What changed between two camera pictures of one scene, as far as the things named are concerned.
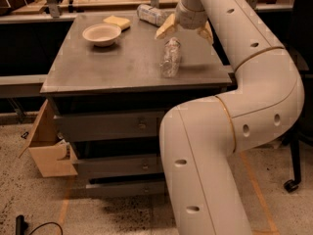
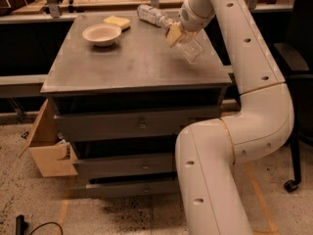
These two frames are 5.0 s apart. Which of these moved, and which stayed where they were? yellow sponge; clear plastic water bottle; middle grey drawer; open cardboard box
Moved: clear plastic water bottle
Stayed: open cardboard box; middle grey drawer; yellow sponge
